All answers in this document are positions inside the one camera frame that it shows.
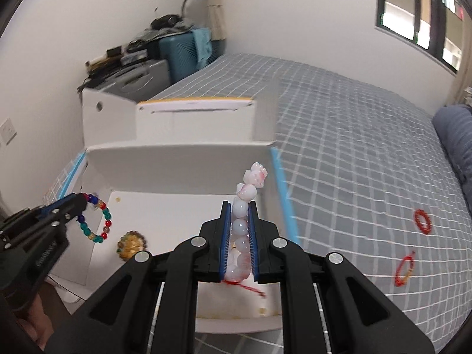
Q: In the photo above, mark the black bag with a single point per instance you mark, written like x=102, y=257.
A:
x=167, y=20

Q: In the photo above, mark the white wall switch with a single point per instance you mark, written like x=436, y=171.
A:
x=7, y=131

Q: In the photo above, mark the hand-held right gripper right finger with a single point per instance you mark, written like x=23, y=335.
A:
x=253, y=243

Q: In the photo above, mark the blue and yellow cardboard box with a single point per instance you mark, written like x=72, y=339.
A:
x=166, y=206

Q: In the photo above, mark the grey check bed sheet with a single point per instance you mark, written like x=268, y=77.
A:
x=350, y=136

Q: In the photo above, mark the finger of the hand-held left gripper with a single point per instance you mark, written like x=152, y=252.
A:
x=62, y=219
x=73, y=201

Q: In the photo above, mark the dark framed window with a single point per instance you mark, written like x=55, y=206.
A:
x=438, y=14

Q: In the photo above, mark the beige curtain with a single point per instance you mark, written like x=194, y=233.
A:
x=217, y=7
x=457, y=88

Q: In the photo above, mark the person's left hand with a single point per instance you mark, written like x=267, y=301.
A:
x=37, y=324

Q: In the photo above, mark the grey suitcase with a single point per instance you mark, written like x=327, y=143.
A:
x=147, y=77

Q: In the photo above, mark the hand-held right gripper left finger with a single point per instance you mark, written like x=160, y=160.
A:
x=225, y=243

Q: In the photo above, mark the blue striped pillow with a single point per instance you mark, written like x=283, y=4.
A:
x=453, y=136

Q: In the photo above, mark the teal suitcase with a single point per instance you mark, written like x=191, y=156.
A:
x=180, y=55

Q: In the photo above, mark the pile of dark gadgets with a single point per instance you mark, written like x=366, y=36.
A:
x=125, y=53

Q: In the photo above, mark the teal cloth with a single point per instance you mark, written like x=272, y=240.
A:
x=202, y=48

